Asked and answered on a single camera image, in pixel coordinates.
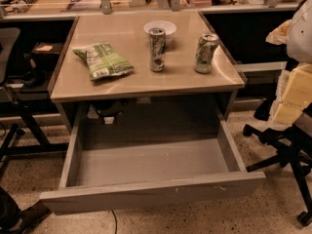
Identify black office chair right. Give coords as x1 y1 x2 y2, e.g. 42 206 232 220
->
242 96 312 228

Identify green jalapeno chip bag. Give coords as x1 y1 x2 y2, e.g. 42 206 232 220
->
72 42 134 81

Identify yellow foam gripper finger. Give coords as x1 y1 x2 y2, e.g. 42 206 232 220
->
269 62 312 126

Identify black desk frame left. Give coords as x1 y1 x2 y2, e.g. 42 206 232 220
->
0 81 70 158

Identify white paper bowl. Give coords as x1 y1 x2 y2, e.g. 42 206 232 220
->
143 20 176 43

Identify black chair left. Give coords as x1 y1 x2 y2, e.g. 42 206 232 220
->
0 27 20 174

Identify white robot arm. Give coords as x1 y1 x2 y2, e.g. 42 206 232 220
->
269 0 312 126

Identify green white soda can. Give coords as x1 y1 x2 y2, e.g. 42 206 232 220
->
194 33 219 73

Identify tall slim drink can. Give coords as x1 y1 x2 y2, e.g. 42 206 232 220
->
148 27 166 72

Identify black floor cable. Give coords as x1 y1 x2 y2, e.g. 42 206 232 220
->
110 210 118 234

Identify open grey top drawer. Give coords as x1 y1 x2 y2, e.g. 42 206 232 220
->
41 111 265 215

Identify black shoe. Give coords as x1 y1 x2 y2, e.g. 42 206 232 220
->
9 201 51 234

